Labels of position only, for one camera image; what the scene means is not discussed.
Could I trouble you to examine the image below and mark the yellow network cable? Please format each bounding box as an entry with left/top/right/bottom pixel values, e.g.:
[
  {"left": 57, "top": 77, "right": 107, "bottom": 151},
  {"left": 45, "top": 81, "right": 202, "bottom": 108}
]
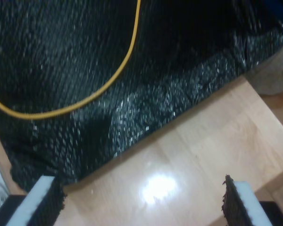
[{"left": 0, "top": 0, "right": 142, "bottom": 120}]

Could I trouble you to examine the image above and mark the black bubble wrap mat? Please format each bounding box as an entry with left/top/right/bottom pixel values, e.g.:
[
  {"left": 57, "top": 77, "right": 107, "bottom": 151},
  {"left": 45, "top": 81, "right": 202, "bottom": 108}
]
[{"left": 0, "top": 0, "right": 283, "bottom": 193}]

